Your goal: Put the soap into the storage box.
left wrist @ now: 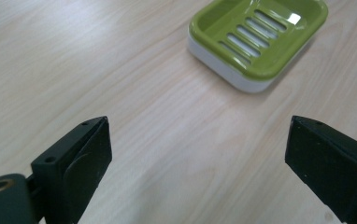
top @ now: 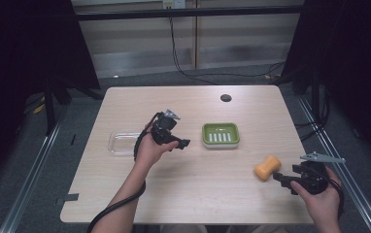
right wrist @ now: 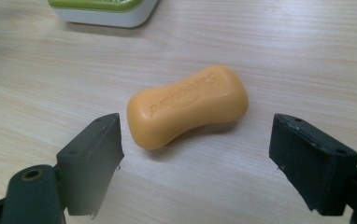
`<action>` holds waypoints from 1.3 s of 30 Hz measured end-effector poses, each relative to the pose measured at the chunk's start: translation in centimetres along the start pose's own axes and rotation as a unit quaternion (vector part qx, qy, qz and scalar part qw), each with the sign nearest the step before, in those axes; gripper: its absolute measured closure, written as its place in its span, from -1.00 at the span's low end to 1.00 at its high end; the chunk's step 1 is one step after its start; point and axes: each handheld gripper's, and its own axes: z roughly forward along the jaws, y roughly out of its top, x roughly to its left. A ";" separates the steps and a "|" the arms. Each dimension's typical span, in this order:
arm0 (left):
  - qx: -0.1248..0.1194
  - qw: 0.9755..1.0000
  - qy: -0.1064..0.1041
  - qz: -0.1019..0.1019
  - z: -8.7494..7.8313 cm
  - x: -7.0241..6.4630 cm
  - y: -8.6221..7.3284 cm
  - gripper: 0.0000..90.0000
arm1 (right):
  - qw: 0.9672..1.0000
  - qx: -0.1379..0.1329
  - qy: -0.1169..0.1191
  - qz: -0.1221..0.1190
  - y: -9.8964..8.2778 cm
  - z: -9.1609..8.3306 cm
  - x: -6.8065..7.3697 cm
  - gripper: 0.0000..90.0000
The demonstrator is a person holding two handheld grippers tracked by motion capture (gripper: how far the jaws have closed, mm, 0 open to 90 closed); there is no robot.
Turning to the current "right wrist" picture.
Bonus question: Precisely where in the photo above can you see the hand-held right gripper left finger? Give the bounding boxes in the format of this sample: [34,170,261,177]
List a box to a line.
[55,112,125,217]

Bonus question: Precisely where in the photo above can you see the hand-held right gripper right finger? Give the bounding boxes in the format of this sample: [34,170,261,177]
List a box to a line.
[268,113,357,217]

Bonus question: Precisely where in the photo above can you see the orange soap bar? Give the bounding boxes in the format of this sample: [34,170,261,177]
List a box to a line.
[126,64,250,151]

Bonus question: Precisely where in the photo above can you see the green and white soap dish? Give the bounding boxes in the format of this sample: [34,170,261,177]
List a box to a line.
[47,0,159,29]

